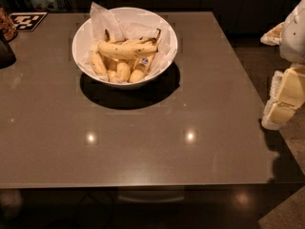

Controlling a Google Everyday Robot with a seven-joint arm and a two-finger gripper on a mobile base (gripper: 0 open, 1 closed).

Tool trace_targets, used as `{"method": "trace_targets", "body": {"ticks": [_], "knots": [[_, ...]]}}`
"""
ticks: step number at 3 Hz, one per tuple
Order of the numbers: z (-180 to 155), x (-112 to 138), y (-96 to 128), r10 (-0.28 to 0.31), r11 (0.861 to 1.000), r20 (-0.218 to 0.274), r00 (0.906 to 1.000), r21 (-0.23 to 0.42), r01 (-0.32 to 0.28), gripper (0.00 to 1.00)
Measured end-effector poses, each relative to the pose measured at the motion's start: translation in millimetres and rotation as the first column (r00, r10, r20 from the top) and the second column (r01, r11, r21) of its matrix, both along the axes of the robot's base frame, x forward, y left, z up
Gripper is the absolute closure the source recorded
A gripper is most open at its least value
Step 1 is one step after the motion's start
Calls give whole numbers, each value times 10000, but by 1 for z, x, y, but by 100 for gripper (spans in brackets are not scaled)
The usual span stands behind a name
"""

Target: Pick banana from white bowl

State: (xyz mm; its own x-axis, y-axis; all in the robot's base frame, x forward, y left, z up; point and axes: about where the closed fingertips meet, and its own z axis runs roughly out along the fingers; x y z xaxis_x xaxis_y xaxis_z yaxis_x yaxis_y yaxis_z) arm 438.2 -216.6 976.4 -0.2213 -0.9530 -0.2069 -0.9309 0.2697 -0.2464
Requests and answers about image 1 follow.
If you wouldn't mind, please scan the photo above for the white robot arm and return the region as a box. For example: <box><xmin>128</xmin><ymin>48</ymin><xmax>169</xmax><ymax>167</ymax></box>
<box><xmin>260</xmin><ymin>0</ymin><xmax>305</xmax><ymax>130</ymax></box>

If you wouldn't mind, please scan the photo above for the yellow banana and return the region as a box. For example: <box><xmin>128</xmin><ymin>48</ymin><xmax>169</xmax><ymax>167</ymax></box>
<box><xmin>91</xmin><ymin>45</ymin><xmax>108</xmax><ymax>76</ymax></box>
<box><xmin>97</xmin><ymin>39</ymin><xmax>158</xmax><ymax>59</ymax></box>

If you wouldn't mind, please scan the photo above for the black white marker card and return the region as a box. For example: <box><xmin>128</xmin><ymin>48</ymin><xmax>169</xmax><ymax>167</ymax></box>
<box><xmin>10</xmin><ymin>12</ymin><xmax>47</xmax><ymax>31</ymax></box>

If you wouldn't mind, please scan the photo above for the brown patterned object left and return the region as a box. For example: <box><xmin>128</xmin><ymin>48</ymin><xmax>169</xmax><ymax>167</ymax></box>
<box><xmin>0</xmin><ymin>8</ymin><xmax>17</xmax><ymax>41</ymax></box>

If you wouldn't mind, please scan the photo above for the dark round object left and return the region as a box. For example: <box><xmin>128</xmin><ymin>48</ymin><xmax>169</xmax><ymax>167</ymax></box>
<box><xmin>0</xmin><ymin>31</ymin><xmax>16</xmax><ymax>69</ymax></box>

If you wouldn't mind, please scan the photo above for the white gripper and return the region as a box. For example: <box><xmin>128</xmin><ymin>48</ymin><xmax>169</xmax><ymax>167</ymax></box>
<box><xmin>261</xmin><ymin>64</ymin><xmax>305</xmax><ymax>131</ymax></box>

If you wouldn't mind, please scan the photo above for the banana with blue sticker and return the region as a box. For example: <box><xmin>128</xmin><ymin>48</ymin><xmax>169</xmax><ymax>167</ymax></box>
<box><xmin>129</xmin><ymin>54</ymin><xmax>154</xmax><ymax>83</ymax></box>

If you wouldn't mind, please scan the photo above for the white bowl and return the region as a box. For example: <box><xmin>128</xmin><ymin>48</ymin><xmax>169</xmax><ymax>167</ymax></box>
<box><xmin>71</xmin><ymin>6</ymin><xmax>179</xmax><ymax>91</ymax></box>

